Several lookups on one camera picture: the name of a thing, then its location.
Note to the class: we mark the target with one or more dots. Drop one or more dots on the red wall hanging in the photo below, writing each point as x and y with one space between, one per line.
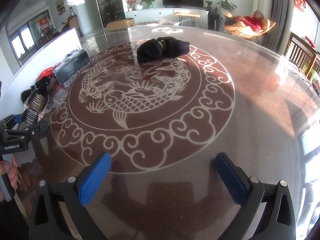
300 4

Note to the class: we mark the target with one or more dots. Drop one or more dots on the red packet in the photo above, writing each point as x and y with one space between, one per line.
47 72

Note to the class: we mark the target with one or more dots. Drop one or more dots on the wooden dining chair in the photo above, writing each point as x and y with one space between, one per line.
300 53

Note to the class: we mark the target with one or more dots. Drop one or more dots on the small potted plant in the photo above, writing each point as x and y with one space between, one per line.
209 5

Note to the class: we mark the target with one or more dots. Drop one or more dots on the red flower vase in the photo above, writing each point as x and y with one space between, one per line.
131 4

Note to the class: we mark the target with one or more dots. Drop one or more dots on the wooden bench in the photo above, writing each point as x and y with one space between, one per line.
192 16

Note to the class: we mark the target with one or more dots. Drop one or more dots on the green potted plant right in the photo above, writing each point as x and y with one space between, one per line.
224 4

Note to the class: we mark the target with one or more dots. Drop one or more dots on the black fuzzy item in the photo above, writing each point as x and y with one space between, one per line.
40 86

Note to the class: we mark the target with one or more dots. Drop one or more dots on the white tv cabinet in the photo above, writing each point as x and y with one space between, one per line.
165 16

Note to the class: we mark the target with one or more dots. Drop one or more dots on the green potted plant left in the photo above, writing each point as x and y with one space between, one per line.
148 3

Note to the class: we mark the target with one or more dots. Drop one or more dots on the orange lounge chair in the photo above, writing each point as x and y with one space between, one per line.
240 30

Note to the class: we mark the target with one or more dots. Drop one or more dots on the black knitted hat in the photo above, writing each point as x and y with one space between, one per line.
160 48

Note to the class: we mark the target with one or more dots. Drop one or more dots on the cardboard box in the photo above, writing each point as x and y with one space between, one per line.
121 24

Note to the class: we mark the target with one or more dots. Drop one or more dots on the green potted plant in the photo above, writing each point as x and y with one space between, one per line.
224 4
148 3

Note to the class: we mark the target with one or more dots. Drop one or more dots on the long black box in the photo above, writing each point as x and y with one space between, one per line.
70 65

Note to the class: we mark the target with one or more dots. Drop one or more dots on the dark display cabinet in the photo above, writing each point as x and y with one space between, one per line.
110 10

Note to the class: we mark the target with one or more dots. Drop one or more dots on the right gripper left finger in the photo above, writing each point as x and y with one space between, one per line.
80 190

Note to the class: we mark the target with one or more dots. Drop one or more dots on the person's left hand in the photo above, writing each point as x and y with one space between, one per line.
9 167

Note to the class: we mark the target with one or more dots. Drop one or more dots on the white round vase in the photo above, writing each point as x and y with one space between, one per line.
138 7

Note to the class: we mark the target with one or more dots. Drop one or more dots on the reclining person in red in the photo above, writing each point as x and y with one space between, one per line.
217 21

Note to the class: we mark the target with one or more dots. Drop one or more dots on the white board panel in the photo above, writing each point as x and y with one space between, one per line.
48 56

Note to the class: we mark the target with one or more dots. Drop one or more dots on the grey curtain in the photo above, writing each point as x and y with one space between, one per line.
278 37

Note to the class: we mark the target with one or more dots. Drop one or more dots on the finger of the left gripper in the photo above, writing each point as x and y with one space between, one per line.
11 120
35 128

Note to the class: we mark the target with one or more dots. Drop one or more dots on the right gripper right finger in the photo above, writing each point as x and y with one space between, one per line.
246 192

